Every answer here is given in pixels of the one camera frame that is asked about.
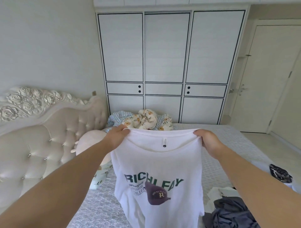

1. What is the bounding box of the person's left hand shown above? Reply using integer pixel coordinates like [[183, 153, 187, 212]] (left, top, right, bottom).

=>
[[103, 124, 131, 152]]

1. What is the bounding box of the person's right hand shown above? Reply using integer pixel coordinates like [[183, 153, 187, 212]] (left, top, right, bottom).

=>
[[193, 129, 227, 159]]

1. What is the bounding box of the white printed t-shirt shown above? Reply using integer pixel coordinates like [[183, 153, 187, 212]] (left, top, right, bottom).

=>
[[204, 186, 240, 212]]

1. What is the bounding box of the light blue hooded jacket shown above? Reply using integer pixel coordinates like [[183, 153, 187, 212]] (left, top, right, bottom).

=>
[[251, 160, 301, 193]]

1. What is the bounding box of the white garment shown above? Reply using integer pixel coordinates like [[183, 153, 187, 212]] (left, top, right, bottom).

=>
[[110, 128, 206, 228]]

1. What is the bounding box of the bed with grey patterned sheet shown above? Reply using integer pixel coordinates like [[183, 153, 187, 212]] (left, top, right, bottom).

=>
[[66, 123, 301, 228]]

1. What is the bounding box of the dark purple patterned garment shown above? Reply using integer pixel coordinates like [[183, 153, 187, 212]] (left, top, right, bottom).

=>
[[269, 163, 293, 184]]

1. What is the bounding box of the person's right forearm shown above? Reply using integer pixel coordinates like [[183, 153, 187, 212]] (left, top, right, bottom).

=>
[[216, 146, 301, 228]]

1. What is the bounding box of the person's left forearm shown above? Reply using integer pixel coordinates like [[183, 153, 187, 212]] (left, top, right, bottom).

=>
[[0, 141, 114, 228]]

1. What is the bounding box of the floral bunched quilt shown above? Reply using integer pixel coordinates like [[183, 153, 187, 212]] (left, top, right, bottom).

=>
[[107, 111, 142, 128]]

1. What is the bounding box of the pink plush pillow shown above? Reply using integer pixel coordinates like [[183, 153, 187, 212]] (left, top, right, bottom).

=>
[[71, 130, 114, 166]]

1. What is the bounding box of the floral pillow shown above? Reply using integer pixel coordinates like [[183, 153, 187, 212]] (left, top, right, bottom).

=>
[[89, 162, 114, 190]]

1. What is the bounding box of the beige tufted headboard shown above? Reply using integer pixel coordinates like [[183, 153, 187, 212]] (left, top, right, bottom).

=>
[[0, 86, 110, 214]]

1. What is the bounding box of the white door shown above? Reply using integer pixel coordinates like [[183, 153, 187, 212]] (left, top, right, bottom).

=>
[[229, 20, 301, 133]]

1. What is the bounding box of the white wardrobe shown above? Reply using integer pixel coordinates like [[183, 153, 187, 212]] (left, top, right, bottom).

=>
[[95, 6, 250, 125]]

